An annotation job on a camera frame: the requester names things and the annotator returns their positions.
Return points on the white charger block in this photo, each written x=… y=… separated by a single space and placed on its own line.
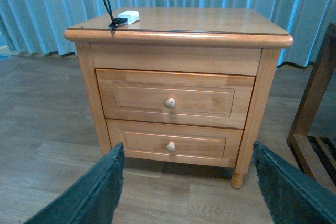
x=129 y=16

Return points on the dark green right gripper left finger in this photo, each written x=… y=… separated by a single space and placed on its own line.
x=93 y=198

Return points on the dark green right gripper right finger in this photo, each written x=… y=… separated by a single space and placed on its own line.
x=290 y=195

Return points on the dark brown wooden furniture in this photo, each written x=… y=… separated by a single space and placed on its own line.
x=315 y=155

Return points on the light wooden nightstand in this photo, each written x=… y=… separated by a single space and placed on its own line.
x=228 y=41

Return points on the wooden drawer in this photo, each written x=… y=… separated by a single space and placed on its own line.
x=176 y=143
x=214 y=100

